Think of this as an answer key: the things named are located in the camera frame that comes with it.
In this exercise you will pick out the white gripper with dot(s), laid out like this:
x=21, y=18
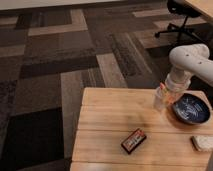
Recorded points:
x=177, y=81

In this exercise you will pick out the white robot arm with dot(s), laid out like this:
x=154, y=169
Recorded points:
x=188, y=61

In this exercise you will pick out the clear ceramic cup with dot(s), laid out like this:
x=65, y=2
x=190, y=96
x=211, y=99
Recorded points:
x=159, y=104

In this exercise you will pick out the blue ceramic bowl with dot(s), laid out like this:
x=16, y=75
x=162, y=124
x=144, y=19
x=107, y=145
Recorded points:
x=191, y=109

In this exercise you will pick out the red black snack packet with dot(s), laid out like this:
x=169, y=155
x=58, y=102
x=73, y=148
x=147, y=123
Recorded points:
x=133, y=140

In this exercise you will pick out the white sponge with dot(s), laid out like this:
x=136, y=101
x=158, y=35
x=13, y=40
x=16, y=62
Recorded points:
x=203, y=143

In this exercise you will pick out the light wooden desk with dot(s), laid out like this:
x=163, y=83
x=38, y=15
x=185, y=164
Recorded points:
x=205, y=7

